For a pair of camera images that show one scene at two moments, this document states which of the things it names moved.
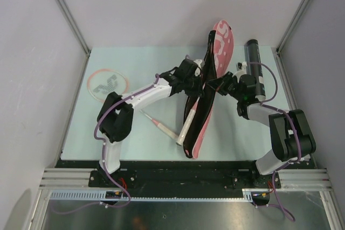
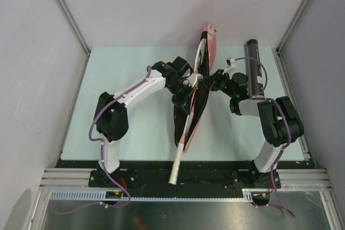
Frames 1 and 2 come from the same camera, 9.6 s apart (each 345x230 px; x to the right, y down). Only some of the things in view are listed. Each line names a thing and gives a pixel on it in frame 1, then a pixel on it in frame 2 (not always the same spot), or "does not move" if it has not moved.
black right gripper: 217,83 does not move
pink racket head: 105,81 -> 183,144
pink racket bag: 219,55 -> 208,59
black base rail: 149,175 does not move
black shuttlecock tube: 253,55 does not move
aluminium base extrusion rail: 67,179 does not move
